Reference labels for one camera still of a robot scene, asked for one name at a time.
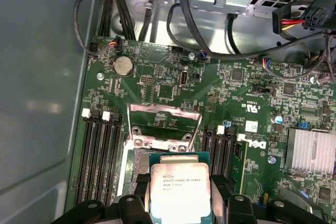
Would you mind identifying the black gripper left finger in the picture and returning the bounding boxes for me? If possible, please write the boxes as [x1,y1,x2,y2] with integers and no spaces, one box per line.
[51,173,151,224]

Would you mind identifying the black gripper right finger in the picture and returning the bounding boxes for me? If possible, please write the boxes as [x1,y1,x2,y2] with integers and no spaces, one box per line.
[211,175,326,224]

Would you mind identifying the CPU with silver lid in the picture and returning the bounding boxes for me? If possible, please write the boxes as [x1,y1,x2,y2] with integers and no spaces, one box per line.
[149,152,211,224]

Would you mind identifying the RAM slot black clips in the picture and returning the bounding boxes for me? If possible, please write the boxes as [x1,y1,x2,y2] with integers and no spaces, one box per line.
[106,112,124,204]
[225,126,238,183]
[85,110,102,208]

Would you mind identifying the RAM slot white clips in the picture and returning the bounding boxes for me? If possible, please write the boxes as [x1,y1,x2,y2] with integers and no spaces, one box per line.
[214,125,227,180]
[96,111,112,206]
[75,108,92,208]

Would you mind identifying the installed RAM stick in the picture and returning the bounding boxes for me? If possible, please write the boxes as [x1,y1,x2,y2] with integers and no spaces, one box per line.
[234,141,249,195]

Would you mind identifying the silver finned heatsink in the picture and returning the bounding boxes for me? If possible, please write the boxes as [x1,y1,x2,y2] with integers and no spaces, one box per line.
[285,128,336,172]

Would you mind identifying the green motherboard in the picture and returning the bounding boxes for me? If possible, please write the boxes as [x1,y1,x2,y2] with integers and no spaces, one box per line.
[64,35,336,224]

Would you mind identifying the round coin battery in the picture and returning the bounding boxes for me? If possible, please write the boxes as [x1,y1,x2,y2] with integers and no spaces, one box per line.
[112,56,135,78]

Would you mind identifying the black PC case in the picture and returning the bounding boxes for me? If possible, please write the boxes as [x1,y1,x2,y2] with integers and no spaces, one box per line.
[0,0,336,224]

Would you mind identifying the black power connector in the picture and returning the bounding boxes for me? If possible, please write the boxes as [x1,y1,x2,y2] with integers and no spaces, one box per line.
[271,5,287,35]

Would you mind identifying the thick black cable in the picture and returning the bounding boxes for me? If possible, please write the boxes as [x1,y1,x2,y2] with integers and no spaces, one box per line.
[165,3,329,61]

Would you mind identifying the black cable bundle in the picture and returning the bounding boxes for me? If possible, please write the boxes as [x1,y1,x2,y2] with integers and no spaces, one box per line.
[98,0,137,41]

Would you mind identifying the orange red wire bundle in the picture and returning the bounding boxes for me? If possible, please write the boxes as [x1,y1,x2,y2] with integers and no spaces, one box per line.
[281,18,307,31]

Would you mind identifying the thin black wire loop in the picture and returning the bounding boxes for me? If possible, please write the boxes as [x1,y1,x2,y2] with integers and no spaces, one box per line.
[73,0,119,57]

